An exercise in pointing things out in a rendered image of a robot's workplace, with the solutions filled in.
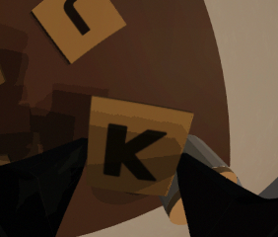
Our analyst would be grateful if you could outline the grey cylindrical canister with brown lid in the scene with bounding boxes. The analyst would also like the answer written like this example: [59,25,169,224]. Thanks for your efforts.
[160,134,238,225]

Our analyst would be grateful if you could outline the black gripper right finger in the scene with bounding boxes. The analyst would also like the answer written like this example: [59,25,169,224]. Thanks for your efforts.
[175,153,278,237]

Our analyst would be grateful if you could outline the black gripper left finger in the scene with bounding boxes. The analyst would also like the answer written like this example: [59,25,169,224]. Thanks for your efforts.
[0,137,88,237]

